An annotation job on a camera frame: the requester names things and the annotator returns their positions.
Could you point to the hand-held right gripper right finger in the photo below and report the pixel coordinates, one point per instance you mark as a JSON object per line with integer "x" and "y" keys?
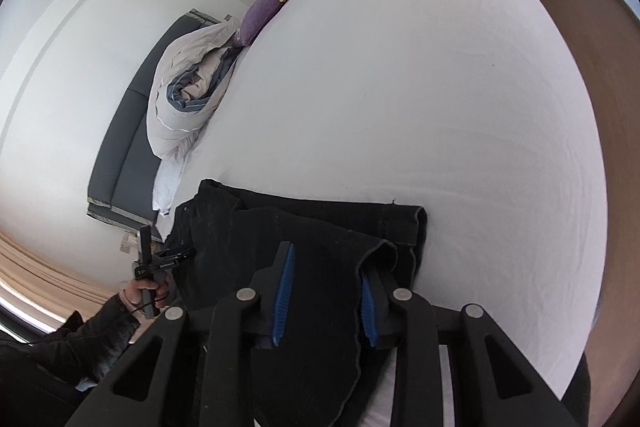
{"x": 369, "y": 312}

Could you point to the person's left forearm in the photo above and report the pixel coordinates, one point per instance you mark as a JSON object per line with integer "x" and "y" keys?
{"x": 95, "y": 337}

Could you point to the beige curtain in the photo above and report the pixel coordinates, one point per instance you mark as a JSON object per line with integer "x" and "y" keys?
{"x": 45, "y": 272}

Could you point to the black denim pants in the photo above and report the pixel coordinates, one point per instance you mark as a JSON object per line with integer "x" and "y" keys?
{"x": 310, "y": 232}

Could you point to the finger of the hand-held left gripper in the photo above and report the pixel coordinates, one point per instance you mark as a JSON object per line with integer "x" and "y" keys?
{"x": 181, "y": 254}

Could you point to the dark grey padded headboard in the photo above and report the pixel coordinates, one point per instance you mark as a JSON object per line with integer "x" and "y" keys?
{"x": 132, "y": 147}

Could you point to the white pillow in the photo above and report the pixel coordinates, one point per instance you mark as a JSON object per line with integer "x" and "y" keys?
{"x": 167, "y": 182}

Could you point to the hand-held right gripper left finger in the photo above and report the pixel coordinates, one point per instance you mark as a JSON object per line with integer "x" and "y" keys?
{"x": 282, "y": 294}

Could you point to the purple pillow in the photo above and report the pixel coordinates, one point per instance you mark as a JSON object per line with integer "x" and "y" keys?
{"x": 260, "y": 14}

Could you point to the person's left hand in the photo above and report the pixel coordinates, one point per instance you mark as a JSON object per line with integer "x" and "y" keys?
{"x": 132, "y": 294}

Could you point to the rolled grey duvet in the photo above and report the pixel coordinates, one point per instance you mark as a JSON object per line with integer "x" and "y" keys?
{"x": 175, "y": 72}

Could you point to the bed with white sheet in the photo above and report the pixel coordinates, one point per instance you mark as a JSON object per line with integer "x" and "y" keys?
{"x": 425, "y": 82}

